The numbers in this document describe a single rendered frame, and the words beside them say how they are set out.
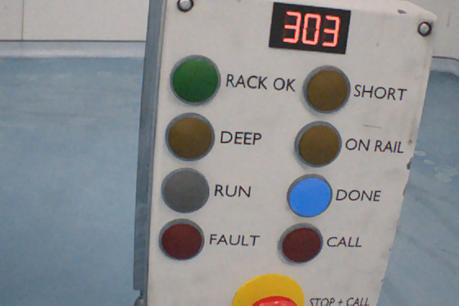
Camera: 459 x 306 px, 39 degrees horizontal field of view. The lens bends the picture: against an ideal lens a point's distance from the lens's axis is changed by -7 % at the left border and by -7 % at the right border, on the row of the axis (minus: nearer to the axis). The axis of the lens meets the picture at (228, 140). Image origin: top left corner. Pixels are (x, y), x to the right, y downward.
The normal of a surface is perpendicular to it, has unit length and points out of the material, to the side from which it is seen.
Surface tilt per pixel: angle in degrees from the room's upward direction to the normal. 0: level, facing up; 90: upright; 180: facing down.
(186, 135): 88
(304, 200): 90
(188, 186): 87
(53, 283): 0
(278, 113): 90
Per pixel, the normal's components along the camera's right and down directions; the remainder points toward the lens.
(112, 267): 0.11, -0.92
